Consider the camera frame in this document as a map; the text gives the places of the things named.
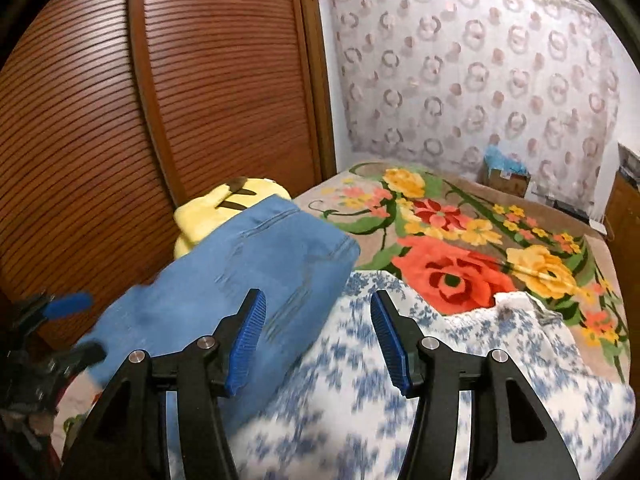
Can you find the white printed plastic bag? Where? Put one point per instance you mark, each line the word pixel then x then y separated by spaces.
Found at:
pixel 75 402

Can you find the stack of newspapers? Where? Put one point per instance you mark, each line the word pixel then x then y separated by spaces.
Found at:
pixel 630 160

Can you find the small cardboard box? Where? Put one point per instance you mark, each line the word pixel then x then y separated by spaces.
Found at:
pixel 507 182

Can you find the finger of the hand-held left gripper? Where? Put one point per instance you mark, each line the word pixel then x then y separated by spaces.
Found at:
pixel 85 355
pixel 70 304

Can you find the yellow plush toy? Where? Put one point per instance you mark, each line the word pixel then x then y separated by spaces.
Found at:
pixel 200 215

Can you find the blue floral white bedsheet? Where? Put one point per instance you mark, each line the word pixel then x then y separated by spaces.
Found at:
pixel 325 410

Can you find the colourful flower print blanket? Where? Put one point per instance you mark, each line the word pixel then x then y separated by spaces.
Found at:
pixel 450 260

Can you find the wooden louvred wardrobe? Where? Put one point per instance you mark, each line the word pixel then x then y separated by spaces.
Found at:
pixel 150 110

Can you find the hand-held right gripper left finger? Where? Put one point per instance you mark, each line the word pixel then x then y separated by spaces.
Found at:
pixel 245 345

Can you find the long wooden cabinet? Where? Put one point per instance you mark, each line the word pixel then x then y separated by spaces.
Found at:
pixel 622 225

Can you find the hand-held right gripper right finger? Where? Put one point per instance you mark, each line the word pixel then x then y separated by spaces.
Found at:
pixel 392 345

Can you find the blue denim pants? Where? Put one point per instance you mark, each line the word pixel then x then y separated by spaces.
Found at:
pixel 225 270

